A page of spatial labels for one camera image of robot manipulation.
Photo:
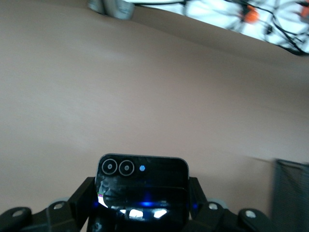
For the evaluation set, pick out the aluminium camera mount post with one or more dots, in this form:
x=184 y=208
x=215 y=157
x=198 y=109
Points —
x=116 y=9

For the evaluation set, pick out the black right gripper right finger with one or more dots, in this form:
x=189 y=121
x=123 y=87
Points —
x=210 y=217

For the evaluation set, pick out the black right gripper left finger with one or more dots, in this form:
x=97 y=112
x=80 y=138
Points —
x=77 y=205

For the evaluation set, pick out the small black flip phone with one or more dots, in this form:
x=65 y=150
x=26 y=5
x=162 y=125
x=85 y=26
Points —
x=157 y=174

